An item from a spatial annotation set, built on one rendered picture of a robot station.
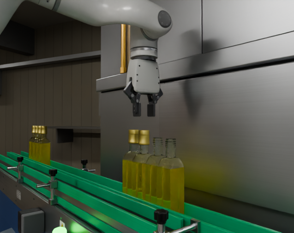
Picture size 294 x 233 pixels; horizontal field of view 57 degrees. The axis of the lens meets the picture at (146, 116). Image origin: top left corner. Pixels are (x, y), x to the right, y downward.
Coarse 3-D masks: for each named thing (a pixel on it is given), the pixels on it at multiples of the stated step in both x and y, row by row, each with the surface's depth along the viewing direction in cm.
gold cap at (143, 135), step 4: (140, 132) 81; (144, 132) 80; (148, 132) 81; (140, 136) 81; (144, 136) 80; (148, 136) 81; (140, 140) 81; (144, 140) 80; (148, 140) 81; (140, 144) 81; (144, 144) 80; (148, 144) 81
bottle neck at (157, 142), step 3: (153, 138) 77; (156, 138) 76; (159, 138) 76; (162, 138) 77; (153, 141) 77; (156, 141) 76; (159, 141) 76; (153, 144) 77; (156, 144) 76; (159, 144) 76; (162, 144) 77; (153, 147) 77; (156, 147) 76; (159, 147) 76; (162, 147) 77; (153, 150) 77; (156, 150) 76; (159, 150) 76; (153, 153) 77; (156, 153) 76; (159, 153) 76; (162, 153) 77
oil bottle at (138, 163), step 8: (136, 160) 80; (144, 160) 79; (136, 168) 80; (144, 168) 78; (136, 176) 80; (144, 176) 78; (136, 184) 80; (144, 184) 78; (136, 192) 80; (144, 192) 78
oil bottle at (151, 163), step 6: (150, 156) 77; (156, 156) 76; (162, 156) 76; (150, 162) 76; (156, 162) 74; (150, 168) 76; (156, 168) 74; (150, 174) 76; (156, 174) 74; (150, 180) 76; (156, 180) 74; (150, 186) 76; (156, 186) 74; (150, 192) 76; (156, 192) 74; (150, 198) 76; (156, 198) 74
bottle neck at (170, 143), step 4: (168, 140) 72; (172, 140) 72; (168, 144) 72; (172, 144) 72; (168, 148) 72; (172, 148) 71; (168, 152) 72; (172, 152) 72; (168, 156) 72; (172, 156) 71
